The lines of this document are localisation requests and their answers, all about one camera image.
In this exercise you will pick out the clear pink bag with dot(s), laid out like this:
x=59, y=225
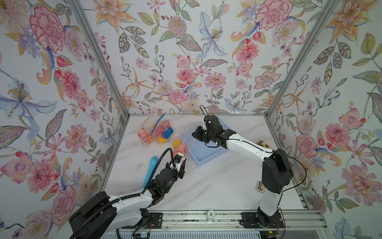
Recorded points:
x=186, y=144

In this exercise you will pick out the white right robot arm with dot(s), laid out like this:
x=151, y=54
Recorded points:
x=276, y=169

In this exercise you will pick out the clear blue-zipper zip bag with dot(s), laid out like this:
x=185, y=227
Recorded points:
x=162, y=129

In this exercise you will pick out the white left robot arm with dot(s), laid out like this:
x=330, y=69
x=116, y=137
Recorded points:
x=103, y=213

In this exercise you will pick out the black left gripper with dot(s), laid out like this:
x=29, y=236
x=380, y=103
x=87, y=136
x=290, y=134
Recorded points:
x=182, y=173

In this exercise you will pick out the light blue perforated basket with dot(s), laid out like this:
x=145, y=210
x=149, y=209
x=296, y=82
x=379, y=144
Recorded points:
x=210, y=152

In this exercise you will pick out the wooden chessboard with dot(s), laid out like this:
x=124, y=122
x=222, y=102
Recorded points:
x=263, y=144

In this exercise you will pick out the aluminium left corner post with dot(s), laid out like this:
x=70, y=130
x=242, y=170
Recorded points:
x=90, y=36

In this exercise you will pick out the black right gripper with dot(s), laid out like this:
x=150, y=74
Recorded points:
x=199, y=131

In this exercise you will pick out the aluminium corner post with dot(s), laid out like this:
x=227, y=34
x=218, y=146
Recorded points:
x=307, y=47
x=90, y=36

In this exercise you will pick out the blue toy microphone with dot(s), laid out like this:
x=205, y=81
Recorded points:
x=153, y=163

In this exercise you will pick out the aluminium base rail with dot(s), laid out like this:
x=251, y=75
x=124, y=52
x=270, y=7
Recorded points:
x=292, y=224

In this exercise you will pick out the aluminium right corner post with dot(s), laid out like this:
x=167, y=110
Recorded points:
x=307, y=47

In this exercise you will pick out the clear pink-zipper zip bag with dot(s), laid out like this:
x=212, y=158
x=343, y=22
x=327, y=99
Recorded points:
x=145, y=130

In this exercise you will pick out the yellow red peach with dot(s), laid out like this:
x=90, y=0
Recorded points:
x=176, y=142

